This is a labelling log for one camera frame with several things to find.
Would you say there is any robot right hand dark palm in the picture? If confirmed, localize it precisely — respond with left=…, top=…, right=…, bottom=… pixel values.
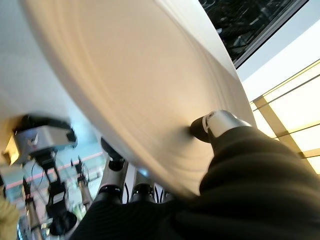
left=69, top=109, right=320, bottom=240

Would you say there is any beige round plate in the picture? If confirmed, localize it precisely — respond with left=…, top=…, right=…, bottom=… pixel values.
left=21, top=0, right=258, bottom=198

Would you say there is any silver black robot head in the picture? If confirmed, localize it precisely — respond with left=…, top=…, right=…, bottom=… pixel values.
left=3, top=113, right=78, bottom=167

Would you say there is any person in yellow garment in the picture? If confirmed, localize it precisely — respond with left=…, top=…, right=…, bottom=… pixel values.
left=0, top=194, right=21, bottom=240

